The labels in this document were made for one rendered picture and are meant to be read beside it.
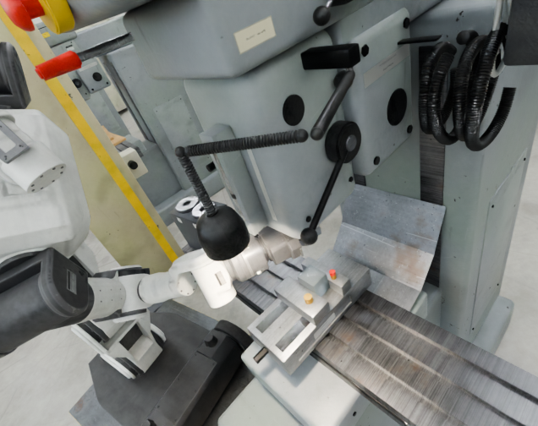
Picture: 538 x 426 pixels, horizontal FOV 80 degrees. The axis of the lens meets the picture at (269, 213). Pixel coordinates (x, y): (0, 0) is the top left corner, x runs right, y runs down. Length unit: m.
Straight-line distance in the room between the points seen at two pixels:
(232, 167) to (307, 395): 0.65
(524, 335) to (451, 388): 1.23
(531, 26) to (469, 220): 0.55
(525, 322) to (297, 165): 1.76
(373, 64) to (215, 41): 0.31
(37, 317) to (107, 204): 1.76
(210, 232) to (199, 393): 1.02
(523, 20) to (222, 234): 0.48
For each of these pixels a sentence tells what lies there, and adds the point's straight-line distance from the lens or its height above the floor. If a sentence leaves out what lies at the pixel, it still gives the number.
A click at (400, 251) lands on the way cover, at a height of 0.94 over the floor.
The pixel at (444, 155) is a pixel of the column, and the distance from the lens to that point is 0.90.
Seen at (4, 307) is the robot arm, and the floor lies 1.44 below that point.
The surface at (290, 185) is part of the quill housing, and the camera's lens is 0.52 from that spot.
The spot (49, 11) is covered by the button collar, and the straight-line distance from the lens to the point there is 0.43.
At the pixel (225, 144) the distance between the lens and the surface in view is 0.37.
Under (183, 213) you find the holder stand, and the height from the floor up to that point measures 1.11.
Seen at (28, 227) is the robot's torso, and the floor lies 1.51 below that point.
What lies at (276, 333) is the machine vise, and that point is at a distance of 0.88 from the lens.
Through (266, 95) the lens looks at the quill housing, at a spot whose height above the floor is 1.59.
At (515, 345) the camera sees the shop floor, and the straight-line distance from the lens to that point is 2.04.
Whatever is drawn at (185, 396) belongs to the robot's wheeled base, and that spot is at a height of 0.59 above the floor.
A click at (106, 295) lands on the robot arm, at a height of 1.30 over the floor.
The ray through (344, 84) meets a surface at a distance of 0.43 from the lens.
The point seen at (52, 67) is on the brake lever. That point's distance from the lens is 0.54.
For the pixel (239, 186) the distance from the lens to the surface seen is 0.55.
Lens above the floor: 1.72
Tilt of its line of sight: 36 degrees down
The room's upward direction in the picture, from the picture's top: 21 degrees counter-clockwise
